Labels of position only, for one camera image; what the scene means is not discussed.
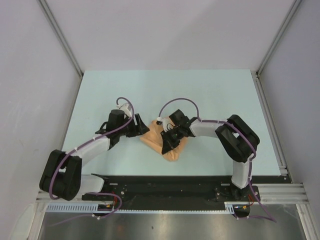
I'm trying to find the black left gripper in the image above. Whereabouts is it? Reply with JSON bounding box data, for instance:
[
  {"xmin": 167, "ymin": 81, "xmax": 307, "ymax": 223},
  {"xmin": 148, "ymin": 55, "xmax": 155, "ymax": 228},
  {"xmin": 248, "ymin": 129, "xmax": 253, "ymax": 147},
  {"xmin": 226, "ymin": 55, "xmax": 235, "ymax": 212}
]
[{"xmin": 117, "ymin": 113, "xmax": 149, "ymax": 138}]

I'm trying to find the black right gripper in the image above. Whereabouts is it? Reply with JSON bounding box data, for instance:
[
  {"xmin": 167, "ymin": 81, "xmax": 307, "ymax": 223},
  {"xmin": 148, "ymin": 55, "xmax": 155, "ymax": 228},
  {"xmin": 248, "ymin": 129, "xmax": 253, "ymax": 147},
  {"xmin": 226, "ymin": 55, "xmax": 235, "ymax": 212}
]
[{"xmin": 160, "ymin": 126, "xmax": 184, "ymax": 155}]

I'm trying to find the orange cloth napkin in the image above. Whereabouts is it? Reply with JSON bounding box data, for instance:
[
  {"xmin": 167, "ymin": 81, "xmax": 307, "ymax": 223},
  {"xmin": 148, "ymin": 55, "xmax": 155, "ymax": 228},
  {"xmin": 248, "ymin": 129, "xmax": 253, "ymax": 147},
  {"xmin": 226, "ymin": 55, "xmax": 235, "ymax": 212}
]
[{"xmin": 140, "ymin": 120, "xmax": 188, "ymax": 162}]

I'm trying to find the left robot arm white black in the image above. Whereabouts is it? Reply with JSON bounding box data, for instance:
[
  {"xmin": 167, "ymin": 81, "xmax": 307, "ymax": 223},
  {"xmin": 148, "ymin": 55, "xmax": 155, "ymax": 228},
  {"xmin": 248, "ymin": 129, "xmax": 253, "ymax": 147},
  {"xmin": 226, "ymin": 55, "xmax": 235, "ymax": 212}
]
[{"xmin": 39, "ymin": 109, "xmax": 150, "ymax": 201}]

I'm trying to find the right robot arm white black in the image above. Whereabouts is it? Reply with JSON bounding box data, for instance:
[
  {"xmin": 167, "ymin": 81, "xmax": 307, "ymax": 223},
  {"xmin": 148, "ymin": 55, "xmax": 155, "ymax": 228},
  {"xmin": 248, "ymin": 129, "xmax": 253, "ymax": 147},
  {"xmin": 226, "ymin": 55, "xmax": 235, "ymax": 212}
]
[{"xmin": 156, "ymin": 109, "xmax": 260, "ymax": 201}]

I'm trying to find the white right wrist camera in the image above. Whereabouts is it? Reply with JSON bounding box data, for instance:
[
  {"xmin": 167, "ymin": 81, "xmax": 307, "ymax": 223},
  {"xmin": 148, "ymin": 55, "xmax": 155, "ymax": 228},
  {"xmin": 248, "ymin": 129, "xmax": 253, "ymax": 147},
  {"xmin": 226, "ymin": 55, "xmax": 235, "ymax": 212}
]
[{"xmin": 156, "ymin": 116, "xmax": 170, "ymax": 132}]

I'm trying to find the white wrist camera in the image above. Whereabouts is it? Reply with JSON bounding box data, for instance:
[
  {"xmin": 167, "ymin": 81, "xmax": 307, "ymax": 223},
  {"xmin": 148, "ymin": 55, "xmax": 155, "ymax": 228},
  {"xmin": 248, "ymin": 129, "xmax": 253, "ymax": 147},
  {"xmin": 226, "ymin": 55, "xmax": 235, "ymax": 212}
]
[
  {"xmin": 156, "ymin": 116, "xmax": 170, "ymax": 132},
  {"xmin": 116, "ymin": 102, "xmax": 132, "ymax": 118}
]

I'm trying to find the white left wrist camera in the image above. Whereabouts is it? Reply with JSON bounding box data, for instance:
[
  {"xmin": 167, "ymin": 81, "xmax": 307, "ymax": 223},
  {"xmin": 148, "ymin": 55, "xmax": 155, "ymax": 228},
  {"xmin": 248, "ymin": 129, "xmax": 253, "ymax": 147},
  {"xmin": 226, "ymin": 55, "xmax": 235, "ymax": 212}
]
[{"xmin": 116, "ymin": 102, "xmax": 132, "ymax": 118}]

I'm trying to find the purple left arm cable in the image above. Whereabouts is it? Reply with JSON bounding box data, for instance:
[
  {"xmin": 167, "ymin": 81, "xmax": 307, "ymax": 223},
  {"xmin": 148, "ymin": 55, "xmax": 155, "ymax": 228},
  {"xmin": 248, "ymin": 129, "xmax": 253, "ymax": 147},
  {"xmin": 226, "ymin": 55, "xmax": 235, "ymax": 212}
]
[{"xmin": 48, "ymin": 96, "xmax": 136, "ymax": 227}]

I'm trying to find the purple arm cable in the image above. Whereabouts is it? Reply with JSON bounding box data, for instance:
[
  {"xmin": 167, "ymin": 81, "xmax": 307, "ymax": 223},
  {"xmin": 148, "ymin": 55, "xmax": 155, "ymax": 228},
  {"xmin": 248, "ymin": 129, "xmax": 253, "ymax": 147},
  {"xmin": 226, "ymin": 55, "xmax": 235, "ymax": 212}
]
[
  {"xmin": 48, "ymin": 96, "xmax": 136, "ymax": 227},
  {"xmin": 159, "ymin": 97, "xmax": 277, "ymax": 223}
]

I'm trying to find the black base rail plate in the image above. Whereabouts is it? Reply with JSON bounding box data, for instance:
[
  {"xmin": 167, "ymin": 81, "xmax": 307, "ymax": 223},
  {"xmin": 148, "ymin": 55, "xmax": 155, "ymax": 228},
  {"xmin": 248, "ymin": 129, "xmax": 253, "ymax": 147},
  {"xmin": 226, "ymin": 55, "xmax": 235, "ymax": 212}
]
[{"xmin": 81, "ymin": 174, "xmax": 292, "ymax": 216}]

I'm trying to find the white slotted cable duct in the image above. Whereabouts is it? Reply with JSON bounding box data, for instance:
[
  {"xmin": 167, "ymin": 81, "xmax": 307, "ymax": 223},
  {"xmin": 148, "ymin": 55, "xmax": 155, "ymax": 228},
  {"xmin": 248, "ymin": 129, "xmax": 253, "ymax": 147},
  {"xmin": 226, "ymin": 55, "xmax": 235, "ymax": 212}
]
[{"xmin": 46, "ymin": 201, "xmax": 236, "ymax": 215}]

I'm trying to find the aluminium side rail extrusion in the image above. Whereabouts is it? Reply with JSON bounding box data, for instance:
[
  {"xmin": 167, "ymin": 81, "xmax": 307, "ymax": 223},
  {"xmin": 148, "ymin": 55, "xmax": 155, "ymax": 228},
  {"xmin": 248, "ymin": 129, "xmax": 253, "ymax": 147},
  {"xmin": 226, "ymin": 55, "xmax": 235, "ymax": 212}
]
[{"xmin": 251, "ymin": 71, "xmax": 290, "ymax": 176}]

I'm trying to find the front aluminium cross rail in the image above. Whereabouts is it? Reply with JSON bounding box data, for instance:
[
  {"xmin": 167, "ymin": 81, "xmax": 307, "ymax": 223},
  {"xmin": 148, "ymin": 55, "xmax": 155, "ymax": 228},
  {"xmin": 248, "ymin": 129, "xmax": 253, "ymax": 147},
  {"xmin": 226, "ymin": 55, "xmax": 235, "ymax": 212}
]
[{"xmin": 36, "ymin": 189, "xmax": 85, "ymax": 203}]

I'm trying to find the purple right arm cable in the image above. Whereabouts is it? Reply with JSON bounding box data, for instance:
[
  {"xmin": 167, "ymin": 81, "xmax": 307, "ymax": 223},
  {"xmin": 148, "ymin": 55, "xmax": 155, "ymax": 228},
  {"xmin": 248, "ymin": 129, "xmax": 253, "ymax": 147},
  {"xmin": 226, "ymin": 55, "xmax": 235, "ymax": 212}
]
[{"xmin": 159, "ymin": 97, "xmax": 277, "ymax": 223}]

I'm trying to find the left aluminium frame post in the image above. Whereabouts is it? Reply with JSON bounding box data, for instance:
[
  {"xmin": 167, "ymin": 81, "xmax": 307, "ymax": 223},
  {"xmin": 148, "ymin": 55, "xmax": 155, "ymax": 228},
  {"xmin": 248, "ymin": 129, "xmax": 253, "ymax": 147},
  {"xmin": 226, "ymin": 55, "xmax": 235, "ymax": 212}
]
[{"xmin": 36, "ymin": 0, "xmax": 84, "ymax": 79}]

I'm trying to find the aluminium frame post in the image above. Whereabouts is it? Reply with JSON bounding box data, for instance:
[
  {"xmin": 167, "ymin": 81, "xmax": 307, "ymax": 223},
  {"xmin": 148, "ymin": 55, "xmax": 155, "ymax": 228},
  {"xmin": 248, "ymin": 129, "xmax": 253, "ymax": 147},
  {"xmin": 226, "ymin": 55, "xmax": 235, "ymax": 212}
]
[
  {"xmin": 36, "ymin": 0, "xmax": 84, "ymax": 79},
  {"xmin": 255, "ymin": 0, "xmax": 304, "ymax": 77}
]

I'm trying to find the right aluminium frame post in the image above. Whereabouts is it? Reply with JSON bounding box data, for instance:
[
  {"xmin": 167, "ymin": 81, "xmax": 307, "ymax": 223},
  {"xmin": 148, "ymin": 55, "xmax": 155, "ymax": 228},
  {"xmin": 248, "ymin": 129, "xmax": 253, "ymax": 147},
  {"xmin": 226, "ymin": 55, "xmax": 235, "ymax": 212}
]
[{"xmin": 255, "ymin": 0, "xmax": 304, "ymax": 77}]

